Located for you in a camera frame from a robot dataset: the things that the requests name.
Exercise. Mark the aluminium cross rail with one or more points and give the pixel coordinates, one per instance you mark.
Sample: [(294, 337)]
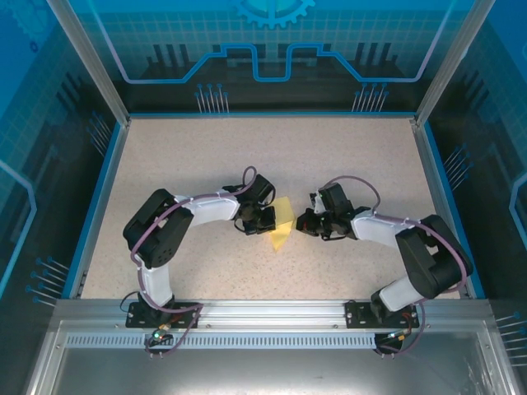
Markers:
[(271, 312)]

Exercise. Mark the aluminium frame post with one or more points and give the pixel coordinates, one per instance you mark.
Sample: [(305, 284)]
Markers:
[(449, 70), (94, 70)]

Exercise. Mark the blue printed side panel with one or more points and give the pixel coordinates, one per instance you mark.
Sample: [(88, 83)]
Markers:
[(494, 144), (33, 144)]

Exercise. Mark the yellow cloth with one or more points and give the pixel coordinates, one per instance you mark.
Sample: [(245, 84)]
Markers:
[(284, 214)]

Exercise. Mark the blue printed gear panel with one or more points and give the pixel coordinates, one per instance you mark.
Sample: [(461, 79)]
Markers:
[(267, 24)]

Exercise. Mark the sheet metal tray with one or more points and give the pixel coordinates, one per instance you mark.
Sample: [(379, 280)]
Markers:
[(267, 374)]

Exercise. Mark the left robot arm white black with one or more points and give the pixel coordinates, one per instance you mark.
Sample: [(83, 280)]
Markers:
[(210, 210)]

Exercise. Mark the aluminium side rail blue trim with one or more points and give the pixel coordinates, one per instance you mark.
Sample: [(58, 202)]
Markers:
[(430, 164), (112, 164)]

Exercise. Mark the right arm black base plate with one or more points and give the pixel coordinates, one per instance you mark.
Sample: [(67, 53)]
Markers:
[(356, 314)]

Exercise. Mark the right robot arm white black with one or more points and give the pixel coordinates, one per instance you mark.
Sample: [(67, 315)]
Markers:
[(379, 230)]

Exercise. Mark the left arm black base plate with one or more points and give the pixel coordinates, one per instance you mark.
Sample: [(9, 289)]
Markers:
[(138, 319)]

